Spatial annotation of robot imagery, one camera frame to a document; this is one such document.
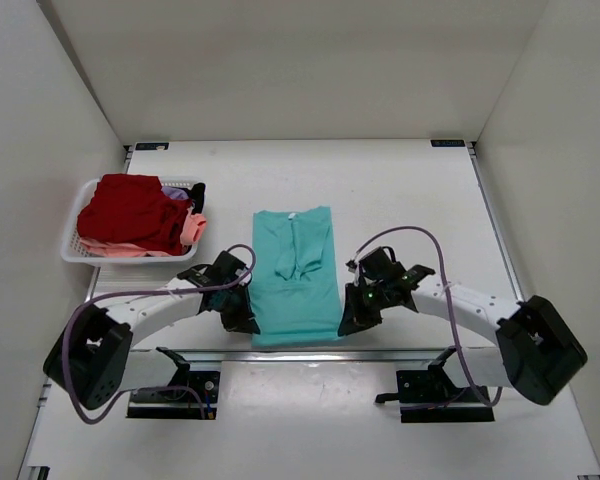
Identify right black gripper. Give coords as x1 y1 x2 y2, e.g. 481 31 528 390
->
339 280 391 337

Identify teal t shirt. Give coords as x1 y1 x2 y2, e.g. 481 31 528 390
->
249 206 343 348

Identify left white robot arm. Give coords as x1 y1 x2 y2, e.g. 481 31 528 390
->
43 249 261 415

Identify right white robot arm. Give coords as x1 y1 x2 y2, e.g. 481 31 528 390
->
338 246 588 405

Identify black garment in basket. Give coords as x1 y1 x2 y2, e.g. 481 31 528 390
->
187 182 206 214

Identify red t shirt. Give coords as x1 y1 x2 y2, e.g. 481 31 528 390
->
76 174 191 256

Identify white plastic laundry basket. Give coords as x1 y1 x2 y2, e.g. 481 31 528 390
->
61 176 200 266

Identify aluminium rail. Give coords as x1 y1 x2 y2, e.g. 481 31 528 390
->
129 348 456 365

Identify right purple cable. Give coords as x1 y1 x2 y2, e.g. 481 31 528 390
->
350 225 504 414

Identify purple cable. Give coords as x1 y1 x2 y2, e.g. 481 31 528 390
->
65 244 257 425
350 225 504 414

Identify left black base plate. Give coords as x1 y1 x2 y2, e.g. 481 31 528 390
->
126 363 221 421

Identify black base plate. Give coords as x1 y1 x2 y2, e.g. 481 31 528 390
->
375 370 495 424
126 363 221 421

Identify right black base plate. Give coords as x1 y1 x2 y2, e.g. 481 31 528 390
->
375 370 495 424

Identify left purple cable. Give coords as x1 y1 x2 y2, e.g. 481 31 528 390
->
65 244 257 425

